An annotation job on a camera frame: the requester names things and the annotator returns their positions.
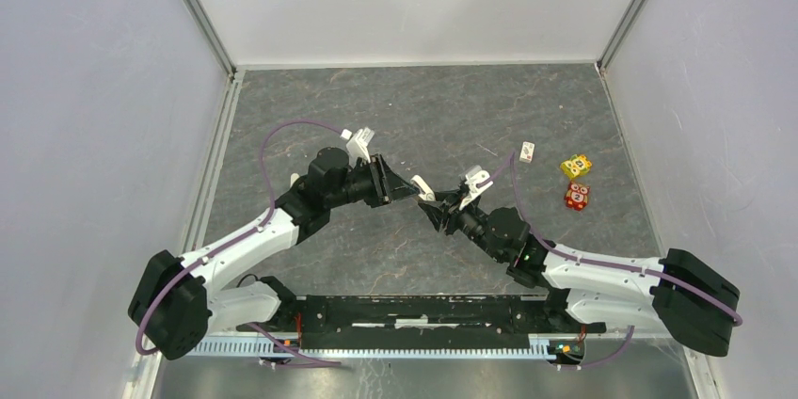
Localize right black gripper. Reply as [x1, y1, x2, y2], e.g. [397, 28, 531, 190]
[419, 188, 504, 263]

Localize white staple box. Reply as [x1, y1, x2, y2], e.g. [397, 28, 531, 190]
[519, 141, 535, 164]

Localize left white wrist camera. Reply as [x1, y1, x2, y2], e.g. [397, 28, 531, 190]
[340, 127, 375, 164]

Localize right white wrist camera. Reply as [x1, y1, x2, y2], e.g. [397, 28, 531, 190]
[459, 165, 493, 210]

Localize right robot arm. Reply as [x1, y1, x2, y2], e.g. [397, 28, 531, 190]
[417, 191, 742, 358]

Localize purple cable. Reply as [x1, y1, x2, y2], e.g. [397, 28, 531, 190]
[134, 120, 345, 357]
[478, 152, 744, 327]

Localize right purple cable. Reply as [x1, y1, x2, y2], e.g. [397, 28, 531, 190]
[478, 152, 744, 327]

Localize left aluminium frame post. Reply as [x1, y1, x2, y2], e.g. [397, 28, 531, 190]
[183, 0, 237, 77]

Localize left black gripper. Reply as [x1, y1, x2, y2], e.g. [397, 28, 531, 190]
[327, 153, 420, 209]

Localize red toy block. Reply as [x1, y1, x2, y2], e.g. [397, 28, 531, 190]
[564, 182, 591, 211]

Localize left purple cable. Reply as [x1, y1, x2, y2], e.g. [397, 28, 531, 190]
[134, 120, 345, 357]

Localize right aluminium frame post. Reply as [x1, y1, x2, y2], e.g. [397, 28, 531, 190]
[596, 0, 647, 76]

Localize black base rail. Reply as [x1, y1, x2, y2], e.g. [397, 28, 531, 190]
[260, 295, 607, 350]

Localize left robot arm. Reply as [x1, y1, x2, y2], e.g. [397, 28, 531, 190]
[127, 147, 420, 360]

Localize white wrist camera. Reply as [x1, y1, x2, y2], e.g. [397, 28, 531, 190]
[340, 127, 375, 164]
[459, 165, 493, 210]

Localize aluminium frame post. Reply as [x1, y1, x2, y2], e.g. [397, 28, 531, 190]
[596, 0, 647, 76]
[183, 0, 237, 77]

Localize white stapler top half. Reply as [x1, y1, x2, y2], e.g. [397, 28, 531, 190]
[410, 175, 436, 201]

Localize yellow toy block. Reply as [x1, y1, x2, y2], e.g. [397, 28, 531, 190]
[560, 154, 592, 180]

